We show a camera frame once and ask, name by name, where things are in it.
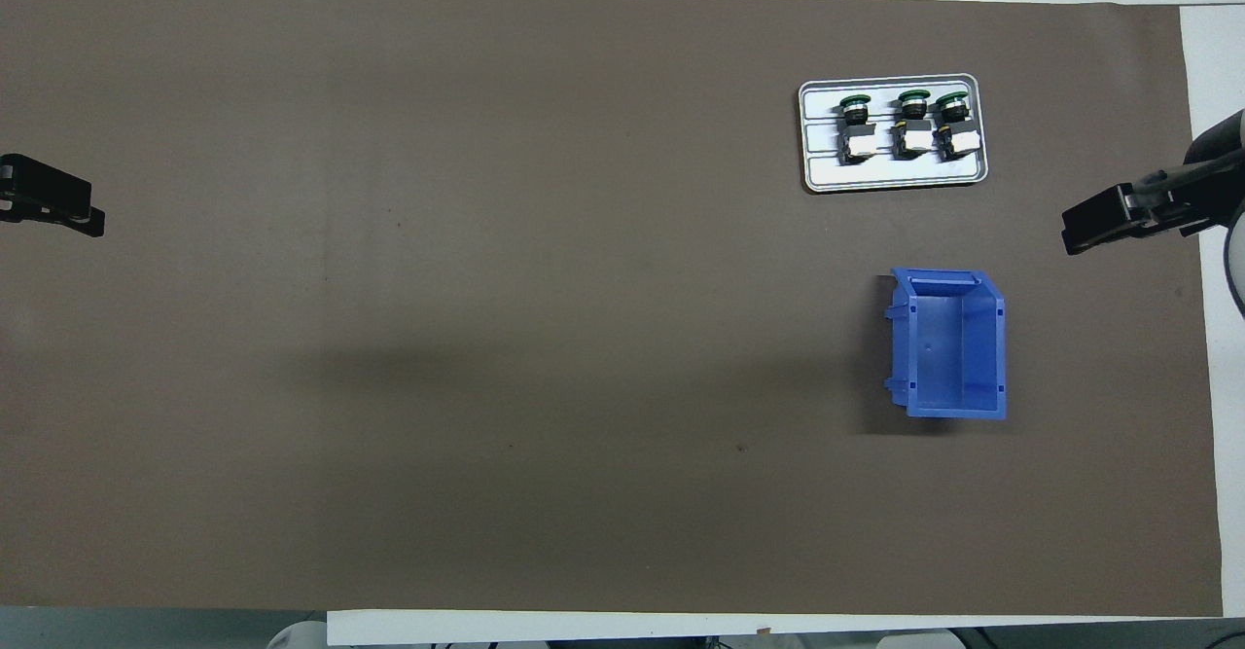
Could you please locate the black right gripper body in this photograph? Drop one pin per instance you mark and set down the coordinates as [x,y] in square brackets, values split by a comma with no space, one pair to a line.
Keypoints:
[1211,192]

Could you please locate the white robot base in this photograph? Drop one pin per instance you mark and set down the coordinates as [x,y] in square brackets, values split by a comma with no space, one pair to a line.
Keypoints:
[297,635]
[924,641]

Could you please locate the green push button switch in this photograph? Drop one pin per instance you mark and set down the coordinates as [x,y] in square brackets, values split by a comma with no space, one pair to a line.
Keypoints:
[856,133]
[955,133]
[912,133]

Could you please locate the blue plastic storage bin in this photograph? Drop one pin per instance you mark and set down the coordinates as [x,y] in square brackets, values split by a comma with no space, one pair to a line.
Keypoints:
[958,357]

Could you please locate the silver metal tray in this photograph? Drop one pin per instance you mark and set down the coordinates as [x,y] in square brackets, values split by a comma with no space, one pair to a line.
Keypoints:
[827,174]

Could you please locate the brown table mat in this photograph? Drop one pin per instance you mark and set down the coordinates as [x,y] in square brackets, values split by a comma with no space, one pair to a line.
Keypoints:
[389,94]

